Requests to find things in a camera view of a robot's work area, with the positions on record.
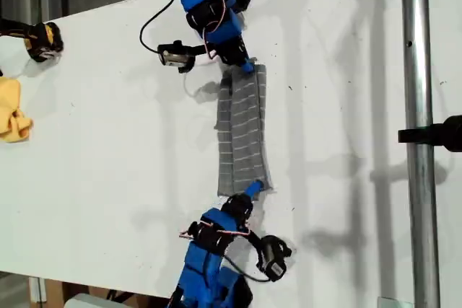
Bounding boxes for grey striped towel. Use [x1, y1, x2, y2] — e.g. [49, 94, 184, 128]
[213, 63, 277, 198]

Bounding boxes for black clamp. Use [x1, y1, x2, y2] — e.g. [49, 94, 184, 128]
[398, 115, 462, 154]

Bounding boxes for black yellow power drill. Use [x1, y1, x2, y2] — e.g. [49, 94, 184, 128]
[0, 17, 65, 63]

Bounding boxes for white table leg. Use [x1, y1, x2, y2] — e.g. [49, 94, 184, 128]
[28, 276, 48, 304]

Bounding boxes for yellow cloth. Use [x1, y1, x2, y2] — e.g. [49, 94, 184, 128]
[0, 76, 34, 143]

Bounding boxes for arm's red white wire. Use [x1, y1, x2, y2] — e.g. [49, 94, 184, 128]
[179, 219, 250, 239]

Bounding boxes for gripper's red white wire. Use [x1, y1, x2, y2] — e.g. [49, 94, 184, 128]
[203, 0, 227, 61]

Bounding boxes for gripper's black camera stalk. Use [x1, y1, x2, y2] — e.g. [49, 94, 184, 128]
[245, 230, 264, 255]
[175, 40, 217, 74]

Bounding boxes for gripper's black camera box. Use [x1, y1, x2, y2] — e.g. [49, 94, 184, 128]
[157, 43, 192, 70]
[256, 234, 292, 283]

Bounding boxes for gripper's black camera cable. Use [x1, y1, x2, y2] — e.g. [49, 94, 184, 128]
[219, 254, 271, 283]
[139, 0, 181, 53]

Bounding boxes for steel post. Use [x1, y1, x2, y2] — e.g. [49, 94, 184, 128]
[399, 0, 442, 308]

